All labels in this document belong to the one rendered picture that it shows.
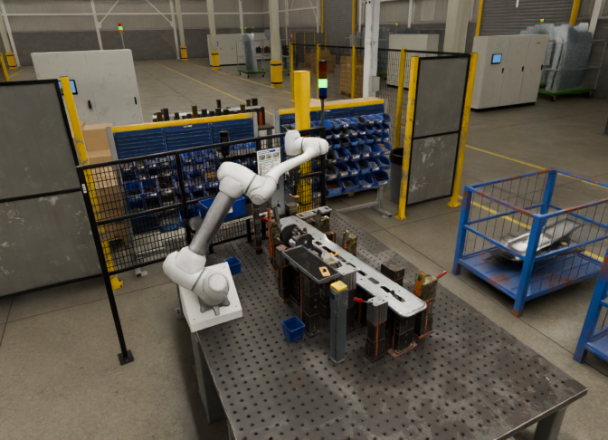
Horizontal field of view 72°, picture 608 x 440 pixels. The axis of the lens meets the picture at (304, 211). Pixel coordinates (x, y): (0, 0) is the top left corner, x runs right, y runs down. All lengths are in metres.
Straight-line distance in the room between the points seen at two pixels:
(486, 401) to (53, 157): 3.60
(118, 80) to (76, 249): 4.96
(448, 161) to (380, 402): 4.20
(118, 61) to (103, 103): 0.83
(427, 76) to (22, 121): 4.08
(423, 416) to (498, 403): 0.37
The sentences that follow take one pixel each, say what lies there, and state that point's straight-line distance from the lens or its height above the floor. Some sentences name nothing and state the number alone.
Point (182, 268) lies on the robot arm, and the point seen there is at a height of 1.12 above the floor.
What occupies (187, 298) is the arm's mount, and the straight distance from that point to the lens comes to 2.63.
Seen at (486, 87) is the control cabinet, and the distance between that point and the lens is 13.30.
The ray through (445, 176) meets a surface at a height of 0.44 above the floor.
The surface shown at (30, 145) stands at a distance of 4.12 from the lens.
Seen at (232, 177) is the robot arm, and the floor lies 1.58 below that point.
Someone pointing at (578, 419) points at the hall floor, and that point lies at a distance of 3.46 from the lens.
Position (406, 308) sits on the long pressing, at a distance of 2.26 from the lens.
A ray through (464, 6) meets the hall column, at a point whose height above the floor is 2.63.
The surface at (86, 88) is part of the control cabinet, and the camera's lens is 8.86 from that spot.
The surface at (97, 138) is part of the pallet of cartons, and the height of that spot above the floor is 0.92.
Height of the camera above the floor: 2.32
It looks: 24 degrees down
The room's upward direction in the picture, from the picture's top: 1 degrees counter-clockwise
